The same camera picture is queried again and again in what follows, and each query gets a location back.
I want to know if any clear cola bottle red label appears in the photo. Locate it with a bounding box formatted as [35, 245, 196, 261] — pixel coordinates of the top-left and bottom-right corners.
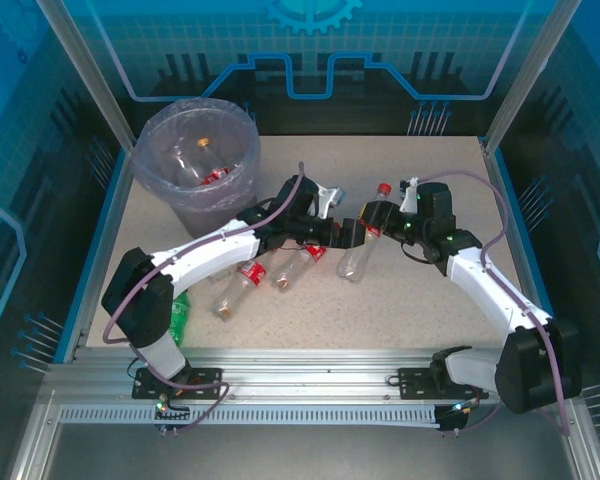
[211, 257, 270, 321]
[271, 244, 329, 293]
[335, 182, 394, 285]

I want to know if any clear bottle golden cap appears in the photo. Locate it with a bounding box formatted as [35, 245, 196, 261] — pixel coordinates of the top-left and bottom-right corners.
[192, 135, 234, 188]

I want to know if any clear unlabelled plastic bottle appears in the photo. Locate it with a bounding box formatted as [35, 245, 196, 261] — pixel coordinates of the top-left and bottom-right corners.
[171, 144, 201, 185]

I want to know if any grey round waste bin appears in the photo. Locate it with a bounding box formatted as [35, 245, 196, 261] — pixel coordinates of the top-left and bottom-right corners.
[138, 98, 262, 242]

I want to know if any translucent plastic bin liner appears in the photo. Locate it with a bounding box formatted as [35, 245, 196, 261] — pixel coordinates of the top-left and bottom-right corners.
[138, 98, 262, 214]

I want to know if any green plastic soda bottle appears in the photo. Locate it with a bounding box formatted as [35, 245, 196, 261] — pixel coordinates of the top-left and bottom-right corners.
[171, 292, 194, 346]

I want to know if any black connector block with LEDs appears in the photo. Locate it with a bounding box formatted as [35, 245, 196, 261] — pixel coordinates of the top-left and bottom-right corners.
[435, 399, 481, 437]
[152, 394, 191, 439]

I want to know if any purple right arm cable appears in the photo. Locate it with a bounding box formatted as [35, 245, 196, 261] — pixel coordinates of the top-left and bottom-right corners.
[417, 169, 571, 436]

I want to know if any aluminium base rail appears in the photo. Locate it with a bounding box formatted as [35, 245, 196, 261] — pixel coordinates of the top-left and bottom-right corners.
[47, 344, 531, 406]

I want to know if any white slotted cable duct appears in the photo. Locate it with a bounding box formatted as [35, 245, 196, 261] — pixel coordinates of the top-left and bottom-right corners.
[59, 403, 441, 427]

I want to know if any aluminium frame post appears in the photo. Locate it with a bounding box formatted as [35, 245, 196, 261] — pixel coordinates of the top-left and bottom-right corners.
[481, 0, 570, 151]
[35, 0, 137, 150]

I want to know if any aluminium side frame rail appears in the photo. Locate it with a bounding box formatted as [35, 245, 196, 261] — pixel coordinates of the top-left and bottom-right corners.
[481, 139, 600, 480]
[9, 144, 134, 480]

